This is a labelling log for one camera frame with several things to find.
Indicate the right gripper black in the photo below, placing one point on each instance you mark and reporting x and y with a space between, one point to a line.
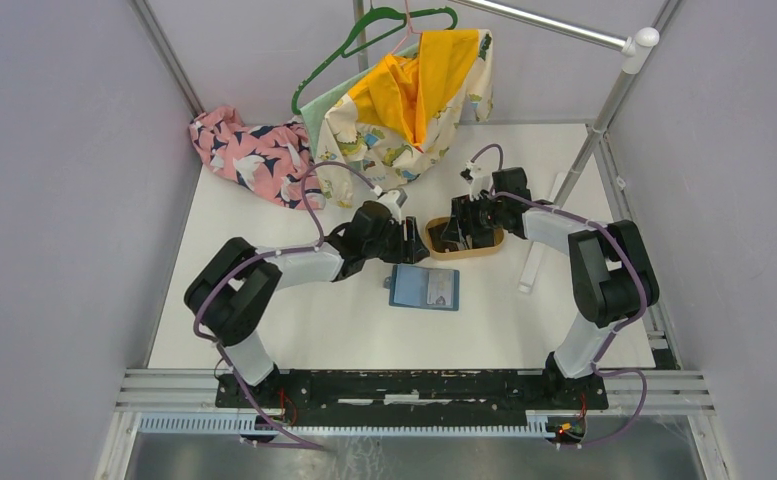
465 210

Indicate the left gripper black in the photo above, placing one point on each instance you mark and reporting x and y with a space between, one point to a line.
411 251

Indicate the teal card holder wallet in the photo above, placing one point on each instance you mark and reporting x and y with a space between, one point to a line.
407 286

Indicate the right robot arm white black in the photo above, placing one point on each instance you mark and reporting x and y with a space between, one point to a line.
613 281

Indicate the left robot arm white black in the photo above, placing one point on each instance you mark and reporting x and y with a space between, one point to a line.
231 294

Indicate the oval wooden tray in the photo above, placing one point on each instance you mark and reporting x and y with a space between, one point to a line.
443 250

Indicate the dinosaur print yellow jacket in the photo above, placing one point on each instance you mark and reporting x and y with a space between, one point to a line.
455 73

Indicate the mint green cloth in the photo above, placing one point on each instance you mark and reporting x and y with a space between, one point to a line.
369 118

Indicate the pink patterned cloth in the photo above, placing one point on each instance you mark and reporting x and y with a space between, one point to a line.
269 160

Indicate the green clothes hanger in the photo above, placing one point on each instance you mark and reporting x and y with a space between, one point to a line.
357 41

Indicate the silver clothes rack pole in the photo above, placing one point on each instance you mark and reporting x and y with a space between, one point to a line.
563 155

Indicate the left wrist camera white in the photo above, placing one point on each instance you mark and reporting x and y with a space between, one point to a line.
393 200

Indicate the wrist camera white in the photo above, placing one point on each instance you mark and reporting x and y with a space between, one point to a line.
479 179
393 200

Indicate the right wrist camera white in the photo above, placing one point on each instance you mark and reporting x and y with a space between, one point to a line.
479 179

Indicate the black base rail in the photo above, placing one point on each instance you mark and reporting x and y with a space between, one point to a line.
408 398

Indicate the white slotted cable duct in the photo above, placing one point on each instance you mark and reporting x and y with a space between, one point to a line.
252 424

